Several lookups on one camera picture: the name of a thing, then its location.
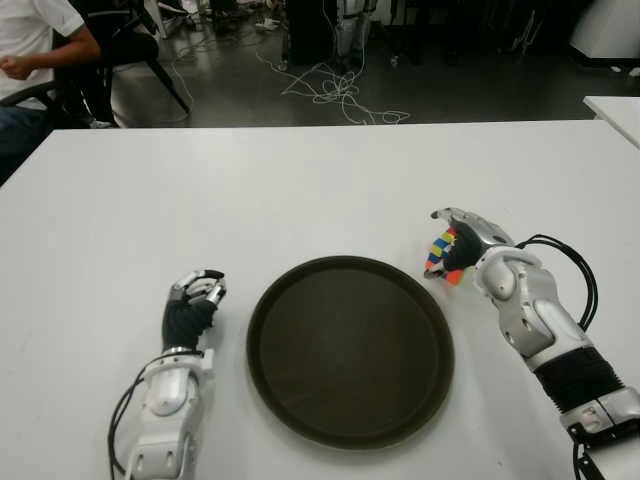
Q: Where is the grey leaning metal frame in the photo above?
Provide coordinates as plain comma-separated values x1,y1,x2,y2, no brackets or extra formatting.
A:
507,8,545,55

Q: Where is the seated person in white shirt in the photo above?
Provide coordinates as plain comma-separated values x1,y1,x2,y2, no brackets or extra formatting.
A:
0,0,114,169

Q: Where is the tangled white floor cable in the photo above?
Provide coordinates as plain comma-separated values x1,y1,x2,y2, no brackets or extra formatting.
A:
255,45,412,126

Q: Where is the dark brown round plate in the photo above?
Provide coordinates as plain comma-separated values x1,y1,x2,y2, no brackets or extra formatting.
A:
246,255,456,448

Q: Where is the thin white floor cable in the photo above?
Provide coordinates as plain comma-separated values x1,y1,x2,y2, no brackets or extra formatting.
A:
168,45,199,112

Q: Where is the dark wheeled rack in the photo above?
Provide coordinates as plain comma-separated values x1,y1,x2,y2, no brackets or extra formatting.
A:
379,0,466,69

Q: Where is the black cabinet on casters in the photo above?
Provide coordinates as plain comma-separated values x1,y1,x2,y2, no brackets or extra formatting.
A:
285,0,341,67

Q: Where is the white side table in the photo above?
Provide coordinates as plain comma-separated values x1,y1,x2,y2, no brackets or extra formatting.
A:
582,96,640,149

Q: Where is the white cabinet with black base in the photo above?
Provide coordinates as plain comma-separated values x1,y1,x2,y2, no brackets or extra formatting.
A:
569,0,640,65

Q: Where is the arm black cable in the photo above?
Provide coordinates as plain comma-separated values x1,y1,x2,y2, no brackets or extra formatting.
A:
514,233,599,331
108,359,151,474

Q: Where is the black office chair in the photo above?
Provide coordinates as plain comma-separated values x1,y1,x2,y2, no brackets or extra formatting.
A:
49,0,192,126

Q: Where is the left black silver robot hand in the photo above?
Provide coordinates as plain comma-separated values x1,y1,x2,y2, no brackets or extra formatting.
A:
162,268,227,351

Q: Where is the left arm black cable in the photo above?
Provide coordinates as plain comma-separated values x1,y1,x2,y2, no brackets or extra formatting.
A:
108,359,151,474

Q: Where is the multicoloured Rubik's cube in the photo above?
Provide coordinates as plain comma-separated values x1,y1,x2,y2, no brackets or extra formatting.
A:
424,227,474,287

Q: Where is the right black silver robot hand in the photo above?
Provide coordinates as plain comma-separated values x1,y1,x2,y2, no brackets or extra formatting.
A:
423,206,516,279

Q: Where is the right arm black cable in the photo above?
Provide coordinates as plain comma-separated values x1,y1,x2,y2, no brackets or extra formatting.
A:
514,233,599,331

